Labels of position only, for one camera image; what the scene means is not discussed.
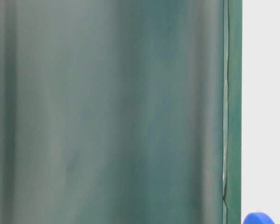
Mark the large blue gear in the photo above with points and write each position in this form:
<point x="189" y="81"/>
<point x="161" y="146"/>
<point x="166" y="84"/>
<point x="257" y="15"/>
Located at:
<point x="258" y="218"/>

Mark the green cloth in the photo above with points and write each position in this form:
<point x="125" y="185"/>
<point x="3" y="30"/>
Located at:
<point x="120" y="111"/>

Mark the white board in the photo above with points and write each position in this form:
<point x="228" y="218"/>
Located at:
<point x="261" y="108"/>

